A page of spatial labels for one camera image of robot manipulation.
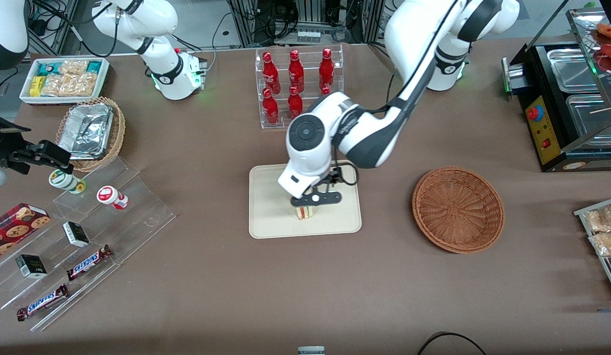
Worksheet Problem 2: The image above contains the black looped cable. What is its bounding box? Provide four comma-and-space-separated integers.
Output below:
416, 332, 488, 355

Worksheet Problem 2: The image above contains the steel warmer pan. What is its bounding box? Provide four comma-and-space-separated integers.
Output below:
547, 48, 601, 94
566, 94, 611, 137

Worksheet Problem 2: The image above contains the small clear cracker bag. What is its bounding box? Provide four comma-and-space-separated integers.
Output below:
59, 60, 89, 76

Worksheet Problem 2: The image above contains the beige plastic serving tray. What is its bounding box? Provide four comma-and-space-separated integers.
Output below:
249, 160, 362, 240

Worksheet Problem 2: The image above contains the green label yogurt bottle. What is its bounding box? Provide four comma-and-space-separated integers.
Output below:
49, 169, 87, 195

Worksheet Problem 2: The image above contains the clear acrylic step riser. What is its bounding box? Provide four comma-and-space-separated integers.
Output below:
53, 156, 177, 269
0, 213, 121, 332

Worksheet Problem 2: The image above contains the snickers chocolate bar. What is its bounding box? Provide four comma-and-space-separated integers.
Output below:
16, 284, 70, 322
67, 245, 114, 282

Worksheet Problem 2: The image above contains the black food warmer machine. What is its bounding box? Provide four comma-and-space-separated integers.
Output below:
502, 7, 611, 173

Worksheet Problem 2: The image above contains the large clear cracker bag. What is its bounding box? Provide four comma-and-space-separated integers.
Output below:
41, 73, 98, 97

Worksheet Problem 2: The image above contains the clear bag of snacks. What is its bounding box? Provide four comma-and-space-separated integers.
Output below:
583, 204, 611, 233
588, 232, 611, 257

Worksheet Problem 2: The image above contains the grey snack display tray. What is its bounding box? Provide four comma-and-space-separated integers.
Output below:
574, 196, 611, 302

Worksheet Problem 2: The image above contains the white rectangular snack bin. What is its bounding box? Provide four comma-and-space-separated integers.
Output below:
19, 57, 110, 106

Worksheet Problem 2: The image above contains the red tartan cookie box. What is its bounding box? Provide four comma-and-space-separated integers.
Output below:
0, 203, 52, 262

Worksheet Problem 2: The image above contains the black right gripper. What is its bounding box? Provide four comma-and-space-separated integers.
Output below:
0, 111, 72, 175

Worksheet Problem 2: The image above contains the small black carton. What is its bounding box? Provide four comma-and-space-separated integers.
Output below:
15, 254, 48, 280
62, 221, 91, 248

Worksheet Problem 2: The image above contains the red label yogurt bottle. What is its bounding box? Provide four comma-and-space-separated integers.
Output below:
97, 185, 130, 211

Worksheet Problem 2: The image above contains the light tan wicker basket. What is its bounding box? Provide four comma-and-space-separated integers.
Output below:
55, 96, 126, 173

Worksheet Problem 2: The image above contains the aluminium foil container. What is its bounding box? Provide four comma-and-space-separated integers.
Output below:
58, 103, 114, 160

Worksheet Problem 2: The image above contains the clear acrylic bottle rack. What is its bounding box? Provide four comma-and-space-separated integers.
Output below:
255, 44, 344, 130

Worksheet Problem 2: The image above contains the aluminium equipment frame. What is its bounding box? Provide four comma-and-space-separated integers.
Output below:
225, 0, 386, 48

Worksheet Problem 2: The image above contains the round brown wicker basket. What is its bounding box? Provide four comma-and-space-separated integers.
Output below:
412, 167, 505, 255

